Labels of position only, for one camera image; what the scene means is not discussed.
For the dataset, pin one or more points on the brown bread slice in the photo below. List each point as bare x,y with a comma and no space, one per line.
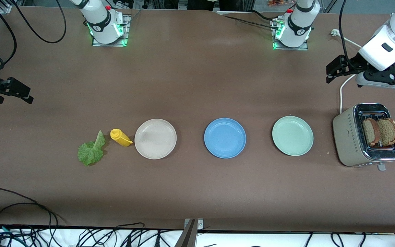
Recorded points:
387,132
369,132

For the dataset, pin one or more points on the green lettuce leaf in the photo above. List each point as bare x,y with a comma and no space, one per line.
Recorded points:
91,152

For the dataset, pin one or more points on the yellow mustard squeeze bottle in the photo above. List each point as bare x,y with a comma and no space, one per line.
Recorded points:
119,137

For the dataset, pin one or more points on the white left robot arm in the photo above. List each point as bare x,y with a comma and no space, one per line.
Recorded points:
297,24

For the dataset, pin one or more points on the mint green round plate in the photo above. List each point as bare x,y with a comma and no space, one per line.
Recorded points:
292,136

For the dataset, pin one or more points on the blue round plate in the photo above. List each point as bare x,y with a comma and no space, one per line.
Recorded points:
225,138

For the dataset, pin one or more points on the beige round plate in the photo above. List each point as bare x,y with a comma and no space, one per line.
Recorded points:
155,139

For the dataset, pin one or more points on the beige chrome toaster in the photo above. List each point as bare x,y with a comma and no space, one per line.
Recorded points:
346,140

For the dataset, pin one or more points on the orange snack packet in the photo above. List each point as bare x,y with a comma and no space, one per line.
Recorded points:
278,2

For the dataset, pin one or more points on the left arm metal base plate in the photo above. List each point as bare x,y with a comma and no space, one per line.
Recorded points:
303,48

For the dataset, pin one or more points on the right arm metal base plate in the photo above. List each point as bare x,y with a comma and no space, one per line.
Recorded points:
126,37

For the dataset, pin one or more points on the grey metal table bracket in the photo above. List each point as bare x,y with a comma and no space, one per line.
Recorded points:
189,236

